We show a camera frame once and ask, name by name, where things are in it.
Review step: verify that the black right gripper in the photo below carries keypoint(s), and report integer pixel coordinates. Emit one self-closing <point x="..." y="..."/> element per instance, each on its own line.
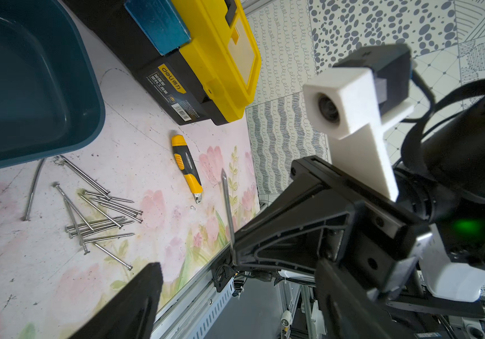
<point x="430" y="227"/>

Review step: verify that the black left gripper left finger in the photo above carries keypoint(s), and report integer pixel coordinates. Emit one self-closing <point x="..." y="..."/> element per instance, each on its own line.
<point x="132" y="312"/>

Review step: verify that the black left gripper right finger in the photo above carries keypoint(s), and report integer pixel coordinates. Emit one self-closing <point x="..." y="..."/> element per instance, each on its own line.
<point x="347" y="310"/>

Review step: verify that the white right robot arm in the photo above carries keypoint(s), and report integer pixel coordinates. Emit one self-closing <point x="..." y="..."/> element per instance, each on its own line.
<point x="453" y="156"/>

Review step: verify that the teal plastic storage box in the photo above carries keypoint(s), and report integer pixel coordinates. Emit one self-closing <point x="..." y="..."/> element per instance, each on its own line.
<point x="50" y="101"/>

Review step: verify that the steel nail lower pile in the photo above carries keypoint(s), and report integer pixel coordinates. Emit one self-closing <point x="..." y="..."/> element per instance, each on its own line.
<point x="113" y="256"/>

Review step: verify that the steel nail pile centre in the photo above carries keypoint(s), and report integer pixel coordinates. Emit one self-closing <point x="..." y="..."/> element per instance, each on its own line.
<point x="84" y="218"/>

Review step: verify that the yellow black utility knife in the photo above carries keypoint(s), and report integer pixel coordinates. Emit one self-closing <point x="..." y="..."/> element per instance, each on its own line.
<point x="186" y="165"/>

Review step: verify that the yellow black toolbox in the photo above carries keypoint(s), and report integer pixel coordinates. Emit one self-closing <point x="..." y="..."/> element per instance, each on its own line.
<point x="198" y="60"/>

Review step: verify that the aluminium mounting rail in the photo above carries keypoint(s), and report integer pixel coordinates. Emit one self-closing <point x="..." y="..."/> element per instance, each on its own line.
<point x="196" y="307"/>

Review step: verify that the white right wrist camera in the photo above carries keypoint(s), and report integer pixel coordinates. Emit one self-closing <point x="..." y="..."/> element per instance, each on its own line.
<point x="354" y="103"/>

